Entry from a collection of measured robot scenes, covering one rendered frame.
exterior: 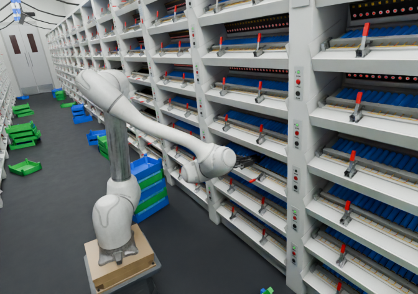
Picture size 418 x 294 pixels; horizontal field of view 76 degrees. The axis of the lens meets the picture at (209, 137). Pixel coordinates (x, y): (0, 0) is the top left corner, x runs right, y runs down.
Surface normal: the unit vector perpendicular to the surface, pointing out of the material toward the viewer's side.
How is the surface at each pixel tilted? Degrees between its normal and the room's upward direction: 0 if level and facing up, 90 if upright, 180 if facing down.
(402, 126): 22
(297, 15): 90
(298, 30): 90
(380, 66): 111
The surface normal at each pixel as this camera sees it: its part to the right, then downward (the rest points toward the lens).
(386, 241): -0.39, -0.77
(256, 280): -0.09, -0.93
